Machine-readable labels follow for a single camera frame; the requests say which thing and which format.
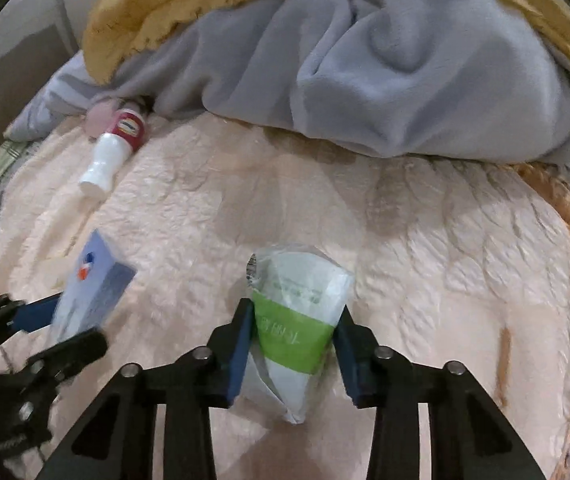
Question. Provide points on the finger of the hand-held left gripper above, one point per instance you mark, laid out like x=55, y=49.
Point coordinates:
x=35, y=315
x=75, y=352

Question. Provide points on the pale blue and white box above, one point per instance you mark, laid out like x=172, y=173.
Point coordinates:
x=95, y=280

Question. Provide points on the small pink cloth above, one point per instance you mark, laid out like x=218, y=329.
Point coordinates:
x=100, y=120

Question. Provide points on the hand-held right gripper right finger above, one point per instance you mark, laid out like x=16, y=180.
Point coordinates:
x=352, y=370

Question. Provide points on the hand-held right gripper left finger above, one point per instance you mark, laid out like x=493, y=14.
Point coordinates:
x=240, y=355

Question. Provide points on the grey fleece blanket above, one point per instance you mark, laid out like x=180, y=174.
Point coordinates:
x=365, y=70

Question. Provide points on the yellow quilted blanket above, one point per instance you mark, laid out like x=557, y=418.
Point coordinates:
x=165, y=5

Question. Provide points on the pink fringed bedspread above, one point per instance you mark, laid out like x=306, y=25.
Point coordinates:
x=440, y=260

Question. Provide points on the white bottle with red label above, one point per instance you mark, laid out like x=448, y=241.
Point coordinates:
x=110, y=155

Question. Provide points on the green and white tissue pack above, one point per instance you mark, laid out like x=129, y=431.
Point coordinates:
x=290, y=330

